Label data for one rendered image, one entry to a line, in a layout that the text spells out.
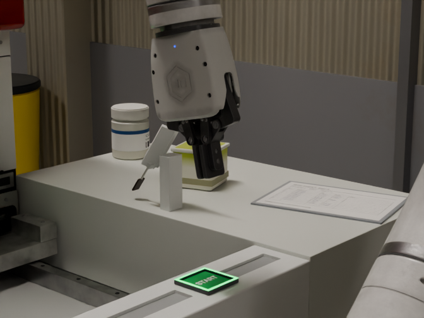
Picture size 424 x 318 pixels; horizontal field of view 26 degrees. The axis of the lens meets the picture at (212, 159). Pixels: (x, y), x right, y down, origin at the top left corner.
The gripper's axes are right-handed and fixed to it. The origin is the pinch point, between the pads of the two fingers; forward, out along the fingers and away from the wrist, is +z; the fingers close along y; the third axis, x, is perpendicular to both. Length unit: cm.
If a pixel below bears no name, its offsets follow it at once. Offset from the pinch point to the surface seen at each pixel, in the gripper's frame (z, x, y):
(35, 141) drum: 10, 166, -255
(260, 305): 19.0, 4.6, 0.4
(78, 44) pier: -29, 187, -241
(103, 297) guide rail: 20.9, 8.0, -33.2
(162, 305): 15.5, -7.7, -3.6
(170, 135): -1.6, 17.8, -23.5
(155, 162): 2.3, 17.9, -27.6
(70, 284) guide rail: 19.3, 8.1, -40.6
